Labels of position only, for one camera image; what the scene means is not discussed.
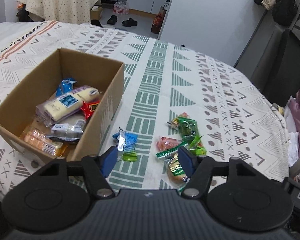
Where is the dark clothes pile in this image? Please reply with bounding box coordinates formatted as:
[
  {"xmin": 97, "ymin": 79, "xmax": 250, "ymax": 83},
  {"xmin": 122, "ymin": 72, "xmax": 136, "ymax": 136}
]
[{"xmin": 16, "ymin": 2, "xmax": 30, "ymax": 22}]

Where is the green label pastry packet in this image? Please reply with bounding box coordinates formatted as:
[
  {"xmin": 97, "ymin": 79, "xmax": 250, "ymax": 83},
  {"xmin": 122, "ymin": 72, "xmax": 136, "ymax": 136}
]
[{"xmin": 156, "ymin": 142, "xmax": 190, "ymax": 192}]

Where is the small open carton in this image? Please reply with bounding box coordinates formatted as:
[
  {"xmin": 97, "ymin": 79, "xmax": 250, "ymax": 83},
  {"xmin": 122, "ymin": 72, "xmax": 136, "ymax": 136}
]
[{"xmin": 90, "ymin": 5, "xmax": 103, "ymax": 20}]

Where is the red snack packet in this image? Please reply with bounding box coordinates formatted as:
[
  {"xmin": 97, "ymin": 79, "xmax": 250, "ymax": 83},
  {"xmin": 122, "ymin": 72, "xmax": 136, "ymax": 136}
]
[{"xmin": 80, "ymin": 99, "xmax": 101, "ymax": 120}]

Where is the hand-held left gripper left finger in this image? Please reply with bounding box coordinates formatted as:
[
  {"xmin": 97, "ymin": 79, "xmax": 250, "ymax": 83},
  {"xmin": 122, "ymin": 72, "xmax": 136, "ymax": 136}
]
[{"xmin": 36, "ymin": 146, "xmax": 118, "ymax": 200}]

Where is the pink snack packet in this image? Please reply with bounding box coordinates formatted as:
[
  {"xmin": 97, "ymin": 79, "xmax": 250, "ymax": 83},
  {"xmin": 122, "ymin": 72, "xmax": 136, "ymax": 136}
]
[{"xmin": 157, "ymin": 136, "xmax": 182, "ymax": 153}]

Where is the white plastic bag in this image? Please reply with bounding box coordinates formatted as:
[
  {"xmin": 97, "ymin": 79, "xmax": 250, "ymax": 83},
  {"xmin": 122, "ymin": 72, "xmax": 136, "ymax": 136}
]
[{"xmin": 284, "ymin": 97, "xmax": 300, "ymax": 165}]

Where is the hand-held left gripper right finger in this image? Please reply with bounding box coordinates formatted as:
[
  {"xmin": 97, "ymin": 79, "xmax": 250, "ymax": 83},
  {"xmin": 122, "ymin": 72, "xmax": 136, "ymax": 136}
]
[{"xmin": 177, "ymin": 146, "xmax": 259, "ymax": 200}]

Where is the black and white packet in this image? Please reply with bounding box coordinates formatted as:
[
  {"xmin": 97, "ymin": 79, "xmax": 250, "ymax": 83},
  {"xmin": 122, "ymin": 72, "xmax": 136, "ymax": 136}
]
[{"xmin": 46, "ymin": 119, "xmax": 87, "ymax": 143}]

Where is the black hanging bag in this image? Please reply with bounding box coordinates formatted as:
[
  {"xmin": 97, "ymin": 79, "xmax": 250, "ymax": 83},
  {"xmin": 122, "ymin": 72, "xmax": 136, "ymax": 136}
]
[{"xmin": 272, "ymin": 0, "xmax": 298, "ymax": 27}]

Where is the table with dotted tablecloth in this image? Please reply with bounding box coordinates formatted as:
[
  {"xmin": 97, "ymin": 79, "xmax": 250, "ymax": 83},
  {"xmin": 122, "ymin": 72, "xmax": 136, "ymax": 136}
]
[{"xmin": 16, "ymin": 0, "xmax": 102, "ymax": 23}]

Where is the green snack packet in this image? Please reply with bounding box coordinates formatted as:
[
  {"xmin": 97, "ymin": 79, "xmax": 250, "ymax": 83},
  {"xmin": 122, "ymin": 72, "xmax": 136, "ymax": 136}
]
[
  {"xmin": 168, "ymin": 113, "xmax": 199, "ymax": 140},
  {"xmin": 187, "ymin": 135, "xmax": 207, "ymax": 157}
]

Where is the small light green packet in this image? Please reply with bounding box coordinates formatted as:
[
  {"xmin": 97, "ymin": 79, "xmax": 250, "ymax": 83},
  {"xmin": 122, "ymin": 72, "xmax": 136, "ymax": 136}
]
[{"xmin": 117, "ymin": 150, "xmax": 138, "ymax": 162}]

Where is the orange cracker packet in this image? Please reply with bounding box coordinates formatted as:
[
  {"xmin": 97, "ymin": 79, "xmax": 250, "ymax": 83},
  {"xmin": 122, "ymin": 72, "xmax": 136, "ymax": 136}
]
[{"xmin": 19, "ymin": 125, "xmax": 65, "ymax": 157}]

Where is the pink pack of water bottles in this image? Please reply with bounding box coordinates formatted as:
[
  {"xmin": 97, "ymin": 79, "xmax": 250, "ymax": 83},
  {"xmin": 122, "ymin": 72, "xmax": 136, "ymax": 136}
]
[{"xmin": 112, "ymin": 1, "xmax": 130, "ymax": 15}]

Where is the brown cardboard box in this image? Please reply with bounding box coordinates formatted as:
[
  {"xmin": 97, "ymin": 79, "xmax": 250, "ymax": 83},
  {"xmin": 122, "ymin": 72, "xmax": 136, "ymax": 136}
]
[{"xmin": 0, "ymin": 47, "xmax": 125, "ymax": 164}]

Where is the blue candy packet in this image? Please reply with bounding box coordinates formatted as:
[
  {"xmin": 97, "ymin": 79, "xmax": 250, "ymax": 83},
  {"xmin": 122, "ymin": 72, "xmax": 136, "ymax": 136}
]
[{"xmin": 112, "ymin": 127, "xmax": 138, "ymax": 152}]

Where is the black chair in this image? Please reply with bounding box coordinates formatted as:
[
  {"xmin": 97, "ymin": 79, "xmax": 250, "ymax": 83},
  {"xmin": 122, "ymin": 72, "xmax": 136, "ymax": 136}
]
[{"xmin": 250, "ymin": 29, "xmax": 300, "ymax": 105}]

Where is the blue snack packet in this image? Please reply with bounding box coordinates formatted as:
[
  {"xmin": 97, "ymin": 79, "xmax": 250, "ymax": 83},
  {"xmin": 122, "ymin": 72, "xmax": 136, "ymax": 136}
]
[{"xmin": 55, "ymin": 78, "xmax": 78, "ymax": 97}]

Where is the white long snack packet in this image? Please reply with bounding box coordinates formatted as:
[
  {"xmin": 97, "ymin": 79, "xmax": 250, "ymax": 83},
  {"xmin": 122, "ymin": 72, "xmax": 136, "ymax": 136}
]
[{"xmin": 36, "ymin": 92, "xmax": 82, "ymax": 127}]

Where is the large dark sauce bottle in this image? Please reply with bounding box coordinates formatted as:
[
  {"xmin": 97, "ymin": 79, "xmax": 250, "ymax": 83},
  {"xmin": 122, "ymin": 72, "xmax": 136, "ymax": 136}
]
[{"xmin": 151, "ymin": 12, "xmax": 164, "ymax": 34}]

